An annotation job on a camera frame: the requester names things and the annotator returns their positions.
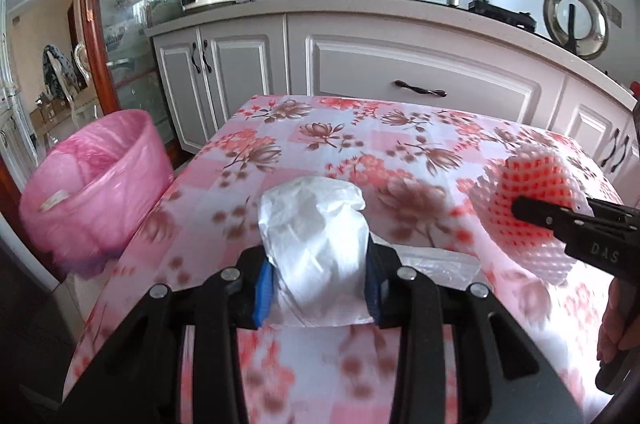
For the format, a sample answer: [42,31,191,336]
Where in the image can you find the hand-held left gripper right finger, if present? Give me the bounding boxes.
[364,243,583,424]

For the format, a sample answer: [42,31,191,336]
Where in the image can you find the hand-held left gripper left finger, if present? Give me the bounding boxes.
[62,246,275,424]

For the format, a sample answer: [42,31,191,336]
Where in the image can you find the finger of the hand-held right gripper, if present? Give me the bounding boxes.
[511,195,595,237]
[585,198,638,217]

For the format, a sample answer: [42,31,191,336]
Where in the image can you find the white foam fruit net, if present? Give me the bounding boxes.
[470,143,596,287]

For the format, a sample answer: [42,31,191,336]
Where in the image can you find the white plastic bag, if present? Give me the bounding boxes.
[257,176,377,327]

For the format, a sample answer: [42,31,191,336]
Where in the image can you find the pink plastic bin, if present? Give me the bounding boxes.
[19,109,176,276]

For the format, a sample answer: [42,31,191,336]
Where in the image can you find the person's right hand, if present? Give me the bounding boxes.
[596,276,638,365]

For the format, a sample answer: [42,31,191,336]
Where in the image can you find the clear plastic bag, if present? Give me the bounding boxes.
[400,246,483,290]

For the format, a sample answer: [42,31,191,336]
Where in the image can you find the pink floral tablecloth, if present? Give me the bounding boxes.
[62,93,640,424]

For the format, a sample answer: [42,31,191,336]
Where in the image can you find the black lid stand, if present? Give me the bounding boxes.
[565,4,584,55]

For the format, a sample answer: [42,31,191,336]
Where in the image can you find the black stove grate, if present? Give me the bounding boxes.
[467,0,537,30]

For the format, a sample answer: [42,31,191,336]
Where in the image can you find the black gas stove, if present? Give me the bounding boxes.
[290,0,541,36]

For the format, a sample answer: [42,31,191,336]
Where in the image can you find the white kitchen cabinet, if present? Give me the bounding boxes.
[145,0,640,185]

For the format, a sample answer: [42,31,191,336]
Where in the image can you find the cardboard boxes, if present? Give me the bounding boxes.
[30,96,67,126]

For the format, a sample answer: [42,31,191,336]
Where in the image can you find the white ornate chair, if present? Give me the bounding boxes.
[42,44,92,125]

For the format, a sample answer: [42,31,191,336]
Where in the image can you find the wooden framed glass door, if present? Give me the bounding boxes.
[80,0,227,145]

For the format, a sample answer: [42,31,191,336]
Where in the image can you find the white wardrobe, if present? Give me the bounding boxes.
[0,0,32,185]

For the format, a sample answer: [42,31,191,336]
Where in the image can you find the black drawer handle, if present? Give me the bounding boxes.
[393,80,447,98]

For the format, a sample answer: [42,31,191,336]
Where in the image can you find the wall socket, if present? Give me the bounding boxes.
[600,0,624,28]

